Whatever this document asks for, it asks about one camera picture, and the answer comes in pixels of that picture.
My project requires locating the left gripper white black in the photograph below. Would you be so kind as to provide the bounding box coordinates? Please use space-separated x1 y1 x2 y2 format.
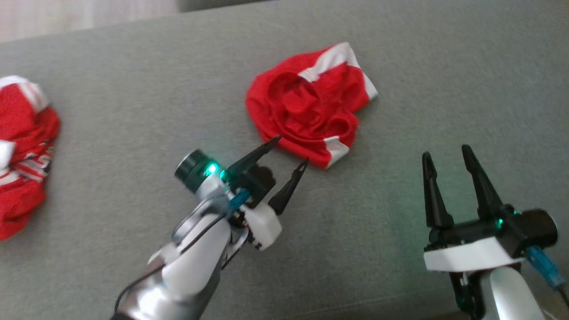
226 136 309 252

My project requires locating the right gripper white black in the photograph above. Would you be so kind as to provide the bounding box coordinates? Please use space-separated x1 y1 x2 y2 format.
421 144 524 272

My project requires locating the red jersey with white stripes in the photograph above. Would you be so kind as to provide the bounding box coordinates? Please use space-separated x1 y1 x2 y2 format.
0 76 61 240

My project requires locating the red garment with white trim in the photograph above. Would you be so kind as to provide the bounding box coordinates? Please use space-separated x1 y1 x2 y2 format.
245 42 379 169

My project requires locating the grey fabric sofa seat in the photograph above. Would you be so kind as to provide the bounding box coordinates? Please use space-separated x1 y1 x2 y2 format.
0 0 569 320

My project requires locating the grey sofa section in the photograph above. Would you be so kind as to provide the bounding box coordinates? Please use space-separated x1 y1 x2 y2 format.
177 0 276 13

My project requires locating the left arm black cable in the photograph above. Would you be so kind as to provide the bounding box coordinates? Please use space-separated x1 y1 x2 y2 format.
113 189 252 312

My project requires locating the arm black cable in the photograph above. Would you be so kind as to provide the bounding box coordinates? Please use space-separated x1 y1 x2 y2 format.
113 189 252 312
526 247 569 309

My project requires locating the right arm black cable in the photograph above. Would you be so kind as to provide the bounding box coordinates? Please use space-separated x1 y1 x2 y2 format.
526 247 569 309

